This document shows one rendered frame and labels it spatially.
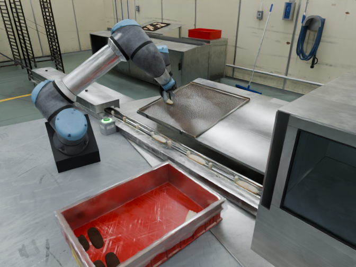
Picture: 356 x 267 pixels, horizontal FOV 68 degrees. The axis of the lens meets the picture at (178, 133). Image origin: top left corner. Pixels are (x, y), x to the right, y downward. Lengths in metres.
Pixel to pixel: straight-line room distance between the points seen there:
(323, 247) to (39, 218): 0.92
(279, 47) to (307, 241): 4.45
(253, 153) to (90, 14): 8.15
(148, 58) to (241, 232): 0.74
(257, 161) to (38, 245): 0.90
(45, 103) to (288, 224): 0.95
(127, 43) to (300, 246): 0.91
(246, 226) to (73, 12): 8.26
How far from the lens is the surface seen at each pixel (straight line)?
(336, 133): 0.63
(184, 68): 4.15
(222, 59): 5.09
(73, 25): 8.80
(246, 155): 1.25
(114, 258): 0.91
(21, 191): 1.29
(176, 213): 1.02
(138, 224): 1.00
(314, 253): 0.82
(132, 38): 1.12
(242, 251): 0.94
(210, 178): 1.13
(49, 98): 1.16
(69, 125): 1.11
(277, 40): 5.08
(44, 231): 1.07
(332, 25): 4.74
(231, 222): 1.02
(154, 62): 1.11
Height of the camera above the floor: 1.54
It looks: 28 degrees down
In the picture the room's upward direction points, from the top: straight up
